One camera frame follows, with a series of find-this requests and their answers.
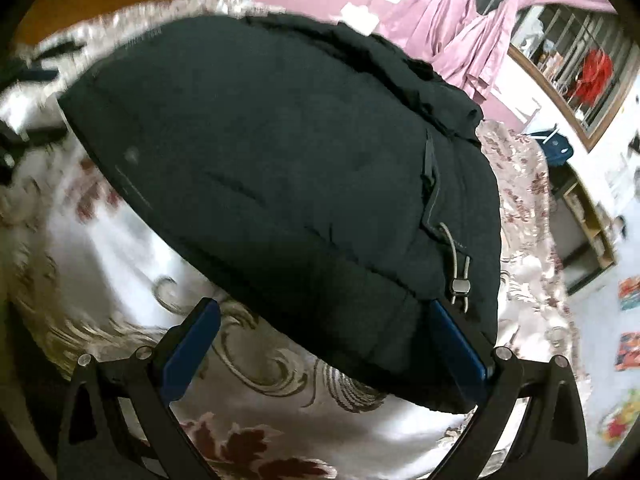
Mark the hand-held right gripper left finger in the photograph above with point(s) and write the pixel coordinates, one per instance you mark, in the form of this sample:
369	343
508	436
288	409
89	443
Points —
190	355

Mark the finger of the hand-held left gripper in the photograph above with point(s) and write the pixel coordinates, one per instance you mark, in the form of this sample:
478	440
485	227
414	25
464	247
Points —
27	145
47	62

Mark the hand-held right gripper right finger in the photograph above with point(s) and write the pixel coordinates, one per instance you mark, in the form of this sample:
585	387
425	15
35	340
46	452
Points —
465	347

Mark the black jacket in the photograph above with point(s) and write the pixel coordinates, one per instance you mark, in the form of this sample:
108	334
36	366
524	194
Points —
280	185

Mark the floral satin bedspread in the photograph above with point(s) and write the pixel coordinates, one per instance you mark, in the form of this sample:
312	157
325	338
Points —
260	410

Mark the wooden desk with shelves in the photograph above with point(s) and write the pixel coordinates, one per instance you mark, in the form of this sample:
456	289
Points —
590	240

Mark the blue backpack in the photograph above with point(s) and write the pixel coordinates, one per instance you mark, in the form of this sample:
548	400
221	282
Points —
555	147

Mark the pink curtain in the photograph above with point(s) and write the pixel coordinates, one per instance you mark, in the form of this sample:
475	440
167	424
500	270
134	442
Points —
435	10
480	55

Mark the red hanging garment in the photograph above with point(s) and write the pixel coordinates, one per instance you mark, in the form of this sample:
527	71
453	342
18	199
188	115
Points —
592	77

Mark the colourful wall sticker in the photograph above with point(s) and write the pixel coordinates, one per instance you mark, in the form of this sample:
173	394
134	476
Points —
616	424
627	351
630	293

